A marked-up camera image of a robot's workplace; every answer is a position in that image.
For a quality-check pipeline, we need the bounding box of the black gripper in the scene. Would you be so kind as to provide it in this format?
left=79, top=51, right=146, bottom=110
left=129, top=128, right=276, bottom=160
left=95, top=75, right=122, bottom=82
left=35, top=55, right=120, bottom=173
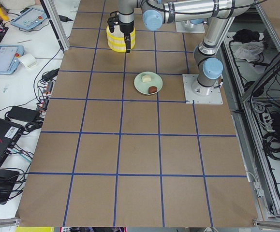
left=107, top=11, right=134, bottom=53

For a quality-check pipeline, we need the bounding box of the yellow steamer layer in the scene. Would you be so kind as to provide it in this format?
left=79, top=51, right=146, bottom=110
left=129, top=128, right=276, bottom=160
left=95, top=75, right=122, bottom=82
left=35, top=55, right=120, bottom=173
left=107, top=40, right=126, bottom=53
left=106, top=25, right=136, bottom=48

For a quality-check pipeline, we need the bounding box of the white steamed bun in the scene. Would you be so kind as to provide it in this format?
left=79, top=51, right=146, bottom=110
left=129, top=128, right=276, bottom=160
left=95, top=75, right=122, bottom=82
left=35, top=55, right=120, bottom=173
left=141, top=74, right=151, bottom=83

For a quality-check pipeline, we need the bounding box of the brown steamed bun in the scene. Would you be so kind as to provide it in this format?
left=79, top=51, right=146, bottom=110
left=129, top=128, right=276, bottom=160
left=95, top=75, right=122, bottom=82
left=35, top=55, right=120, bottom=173
left=148, top=86, right=158, bottom=94

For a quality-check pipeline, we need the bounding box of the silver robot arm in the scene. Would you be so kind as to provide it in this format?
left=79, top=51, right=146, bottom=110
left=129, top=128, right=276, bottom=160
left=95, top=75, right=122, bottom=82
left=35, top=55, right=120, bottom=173
left=107, top=0, right=254, bottom=96

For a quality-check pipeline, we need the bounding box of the light green plate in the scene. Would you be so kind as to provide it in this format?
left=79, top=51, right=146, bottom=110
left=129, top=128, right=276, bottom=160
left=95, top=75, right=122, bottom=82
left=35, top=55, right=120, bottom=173
left=133, top=72, right=163, bottom=95

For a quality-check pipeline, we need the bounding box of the far teach pendant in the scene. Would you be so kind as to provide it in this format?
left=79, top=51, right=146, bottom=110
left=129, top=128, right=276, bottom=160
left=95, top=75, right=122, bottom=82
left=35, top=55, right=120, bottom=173
left=11, top=8, right=47, bottom=31

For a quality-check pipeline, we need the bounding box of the teach pendant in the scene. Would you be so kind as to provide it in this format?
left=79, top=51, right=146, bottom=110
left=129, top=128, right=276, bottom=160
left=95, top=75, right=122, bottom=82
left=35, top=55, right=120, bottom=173
left=11, top=8, right=47, bottom=31
left=0, top=45, right=25, bottom=74

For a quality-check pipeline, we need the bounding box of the black power strip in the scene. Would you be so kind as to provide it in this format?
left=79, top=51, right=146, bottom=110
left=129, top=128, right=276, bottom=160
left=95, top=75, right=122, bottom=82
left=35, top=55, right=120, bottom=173
left=36, top=80, right=54, bottom=113

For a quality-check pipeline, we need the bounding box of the black power adapter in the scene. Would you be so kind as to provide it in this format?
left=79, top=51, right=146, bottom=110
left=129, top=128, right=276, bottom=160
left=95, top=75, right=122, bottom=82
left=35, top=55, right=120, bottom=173
left=7, top=106, right=40, bottom=123

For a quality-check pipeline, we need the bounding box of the white crumpled cloth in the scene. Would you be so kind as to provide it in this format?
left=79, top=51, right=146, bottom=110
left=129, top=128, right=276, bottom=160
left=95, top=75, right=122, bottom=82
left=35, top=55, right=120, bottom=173
left=234, top=42, right=264, bottom=62

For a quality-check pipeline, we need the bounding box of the near teach pendant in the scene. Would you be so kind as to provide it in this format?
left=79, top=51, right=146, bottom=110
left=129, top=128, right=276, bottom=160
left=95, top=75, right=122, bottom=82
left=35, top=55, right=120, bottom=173
left=0, top=45, right=25, bottom=74

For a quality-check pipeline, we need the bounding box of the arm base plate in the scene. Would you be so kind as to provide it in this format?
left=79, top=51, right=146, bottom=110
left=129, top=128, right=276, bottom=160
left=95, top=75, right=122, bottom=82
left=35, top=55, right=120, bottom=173
left=182, top=74, right=223, bottom=105
left=175, top=19, right=205, bottom=33

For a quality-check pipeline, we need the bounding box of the aluminium frame post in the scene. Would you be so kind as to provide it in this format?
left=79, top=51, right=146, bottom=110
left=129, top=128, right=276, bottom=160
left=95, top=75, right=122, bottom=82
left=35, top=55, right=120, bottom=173
left=40, top=0, right=70, bottom=53

